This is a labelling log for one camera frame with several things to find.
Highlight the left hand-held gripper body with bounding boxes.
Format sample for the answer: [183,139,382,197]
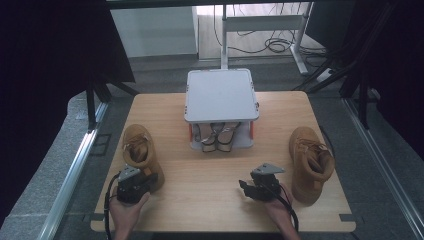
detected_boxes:
[115,164,152,205]

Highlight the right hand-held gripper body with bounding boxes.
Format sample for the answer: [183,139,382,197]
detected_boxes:
[249,162,286,202]

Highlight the tan suede boot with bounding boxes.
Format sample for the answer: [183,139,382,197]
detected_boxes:
[122,123,166,193]
[288,126,336,206]

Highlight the black heeled sandal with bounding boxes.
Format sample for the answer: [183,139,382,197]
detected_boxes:
[216,121,242,153]
[193,122,219,154]

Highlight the white two-tier shoe rack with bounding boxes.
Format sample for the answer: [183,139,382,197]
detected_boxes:
[183,68,260,151]

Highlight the person's left hand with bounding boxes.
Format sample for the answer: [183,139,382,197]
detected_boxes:
[109,191,151,238]

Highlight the person's right hand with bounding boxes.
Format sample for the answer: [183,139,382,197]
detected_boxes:
[264,183,296,232]

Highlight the dark square floor hatch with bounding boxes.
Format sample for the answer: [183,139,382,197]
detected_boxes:
[89,133,113,157]

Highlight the black tripod stand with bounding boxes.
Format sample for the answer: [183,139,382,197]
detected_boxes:
[84,78,140,132]

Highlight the white power strip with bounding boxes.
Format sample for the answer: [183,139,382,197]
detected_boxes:
[315,67,334,84]

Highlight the black metal stand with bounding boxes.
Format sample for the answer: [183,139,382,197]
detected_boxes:
[291,3,373,130]

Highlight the black curtain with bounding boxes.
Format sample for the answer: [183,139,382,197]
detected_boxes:
[346,0,424,163]
[0,0,136,228]

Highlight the left hand-held gripper cable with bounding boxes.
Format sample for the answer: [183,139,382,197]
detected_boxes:
[103,173,122,240]

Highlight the hand-held gripper cable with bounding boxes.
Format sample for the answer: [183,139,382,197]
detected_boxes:
[103,173,122,240]
[277,184,300,233]

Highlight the right hand-held gripper cable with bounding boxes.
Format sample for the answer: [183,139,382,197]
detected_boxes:
[277,184,300,233]

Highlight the aluminium floor rail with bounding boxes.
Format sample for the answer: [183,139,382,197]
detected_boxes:
[36,101,110,240]
[343,98,424,240]

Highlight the black floor cables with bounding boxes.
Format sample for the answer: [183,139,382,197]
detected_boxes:
[213,3,328,58]

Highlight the white metal desk frame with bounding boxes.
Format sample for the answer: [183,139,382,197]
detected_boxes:
[219,1,315,76]

